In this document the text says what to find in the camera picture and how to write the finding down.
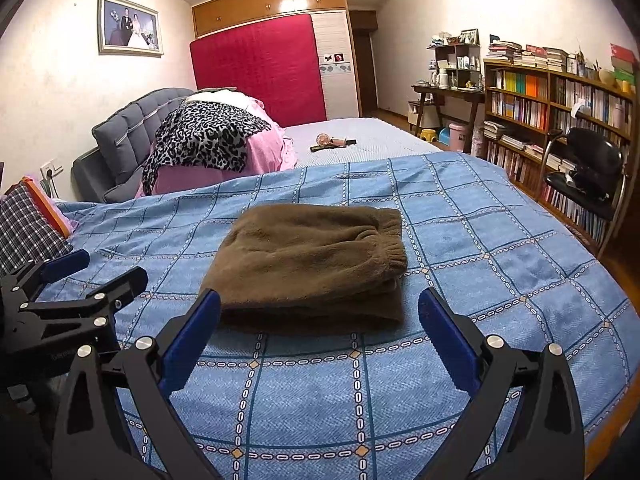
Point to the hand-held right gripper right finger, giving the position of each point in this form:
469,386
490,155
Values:
450,340

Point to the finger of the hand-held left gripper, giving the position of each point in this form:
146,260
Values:
127,282
65,265

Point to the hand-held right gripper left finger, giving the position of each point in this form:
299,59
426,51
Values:
192,340

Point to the brown fleece pants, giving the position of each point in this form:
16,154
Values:
300,265

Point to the plaid pillow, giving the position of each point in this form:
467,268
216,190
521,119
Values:
25,230

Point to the blue patterned bedspread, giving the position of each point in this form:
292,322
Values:
350,400

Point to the grey padded headboard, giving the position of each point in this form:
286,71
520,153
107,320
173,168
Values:
125,130

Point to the leopard print cloth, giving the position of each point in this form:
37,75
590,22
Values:
200,135

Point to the pink bin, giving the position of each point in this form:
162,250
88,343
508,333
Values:
459,137

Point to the yellow stool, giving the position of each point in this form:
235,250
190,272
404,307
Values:
429,136

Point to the light grey bed sheet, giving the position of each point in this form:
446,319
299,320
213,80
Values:
385,142

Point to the small dark object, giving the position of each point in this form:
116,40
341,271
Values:
320,148

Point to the pink handheld fan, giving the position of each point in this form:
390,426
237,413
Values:
327,140

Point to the black chair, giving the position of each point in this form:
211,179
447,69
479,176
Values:
595,147

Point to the dark wooden desk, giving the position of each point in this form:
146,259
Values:
450,91

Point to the framed photo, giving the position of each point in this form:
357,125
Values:
130,24

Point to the red mattress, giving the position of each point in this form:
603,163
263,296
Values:
260,70

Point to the wooden bookshelf with books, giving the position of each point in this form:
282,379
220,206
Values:
525,95

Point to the white jug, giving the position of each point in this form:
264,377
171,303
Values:
443,80

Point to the desk shelf organizer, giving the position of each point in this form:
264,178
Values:
455,60

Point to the dark doorway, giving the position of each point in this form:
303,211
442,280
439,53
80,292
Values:
365,70

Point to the stacks of books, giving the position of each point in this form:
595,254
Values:
530,56

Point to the red box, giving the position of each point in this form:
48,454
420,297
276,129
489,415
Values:
622,55

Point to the wall socket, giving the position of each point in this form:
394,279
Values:
51,169

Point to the small picture frame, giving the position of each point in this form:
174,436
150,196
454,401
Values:
469,37

